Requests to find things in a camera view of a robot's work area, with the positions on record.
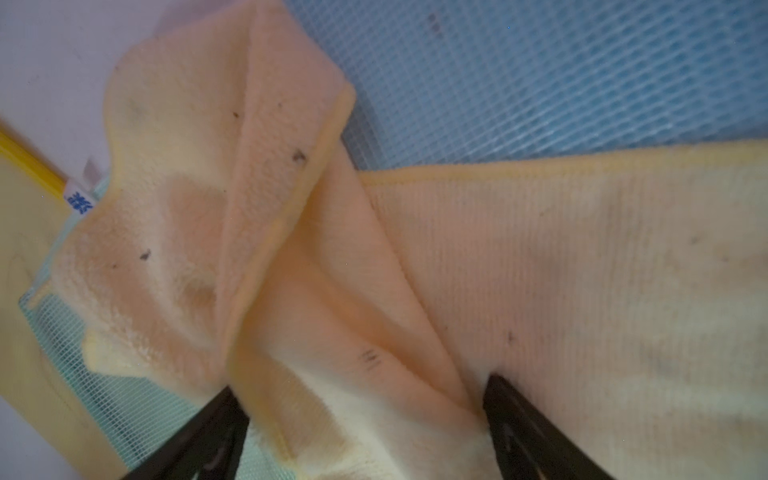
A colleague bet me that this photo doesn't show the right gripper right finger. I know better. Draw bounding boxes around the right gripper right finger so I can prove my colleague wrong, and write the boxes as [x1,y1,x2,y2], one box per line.
[483,373,613,480]

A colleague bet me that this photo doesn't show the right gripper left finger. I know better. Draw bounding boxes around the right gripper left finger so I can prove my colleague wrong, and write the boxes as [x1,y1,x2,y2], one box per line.
[123,387,250,480]

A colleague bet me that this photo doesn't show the green zip document bag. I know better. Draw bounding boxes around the green zip document bag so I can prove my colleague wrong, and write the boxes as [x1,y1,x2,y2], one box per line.
[17,176,298,480]

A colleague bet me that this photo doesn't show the blue document bag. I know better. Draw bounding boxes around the blue document bag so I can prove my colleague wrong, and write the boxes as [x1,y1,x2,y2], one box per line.
[289,0,767,170]

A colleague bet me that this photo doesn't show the yellow wiping cloth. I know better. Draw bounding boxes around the yellow wiping cloth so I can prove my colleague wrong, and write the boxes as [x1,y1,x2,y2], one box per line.
[52,1,767,479]

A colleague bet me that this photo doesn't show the yellow document bag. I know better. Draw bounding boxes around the yellow document bag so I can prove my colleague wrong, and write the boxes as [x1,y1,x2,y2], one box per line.
[1,133,126,479]

